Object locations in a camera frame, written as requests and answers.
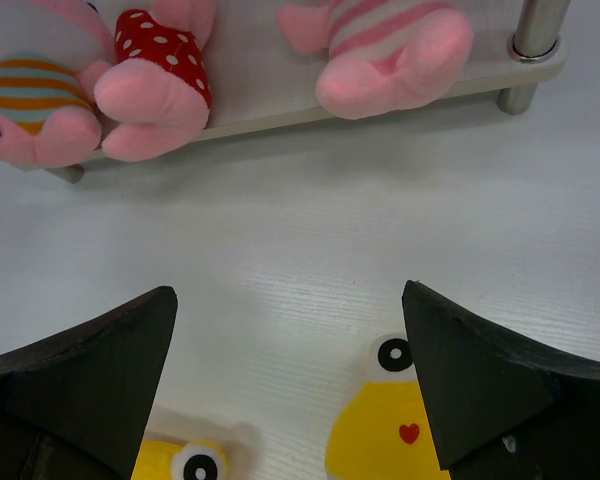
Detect pink frog orange-striped shirt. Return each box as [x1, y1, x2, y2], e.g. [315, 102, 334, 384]
[0, 1, 115, 168]

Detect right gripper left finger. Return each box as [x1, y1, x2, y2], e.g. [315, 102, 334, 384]
[0, 286, 178, 479]

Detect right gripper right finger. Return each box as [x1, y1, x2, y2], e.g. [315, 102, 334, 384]
[402, 281, 600, 479]

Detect yellow frog red-striped shirt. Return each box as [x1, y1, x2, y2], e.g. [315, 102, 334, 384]
[325, 333, 450, 480]

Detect pink frog pink-striped shirt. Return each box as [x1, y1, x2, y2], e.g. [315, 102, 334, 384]
[276, 0, 474, 120]

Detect pink frog red polka-dot shirt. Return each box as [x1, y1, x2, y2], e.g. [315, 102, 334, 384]
[94, 0, 217, 162]

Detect yellow frog lying sideways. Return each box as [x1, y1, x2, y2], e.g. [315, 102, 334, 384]
[131, 440, 228, 480]

